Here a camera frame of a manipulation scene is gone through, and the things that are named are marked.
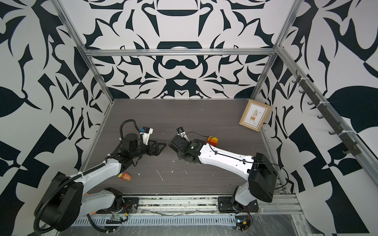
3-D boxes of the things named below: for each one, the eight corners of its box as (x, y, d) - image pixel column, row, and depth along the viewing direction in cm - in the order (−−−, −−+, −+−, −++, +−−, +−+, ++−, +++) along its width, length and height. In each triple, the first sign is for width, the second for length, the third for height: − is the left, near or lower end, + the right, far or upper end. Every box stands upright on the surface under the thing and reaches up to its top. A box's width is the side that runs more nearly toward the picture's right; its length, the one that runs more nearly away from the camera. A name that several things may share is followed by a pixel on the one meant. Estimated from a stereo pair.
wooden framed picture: (238, 123, 108) (244, 109, 96) (243, 113, 115) (249, 98, 103) (258, 132, 104) (267, 118, 92) (262, 120, 110) (271, 106, 98)
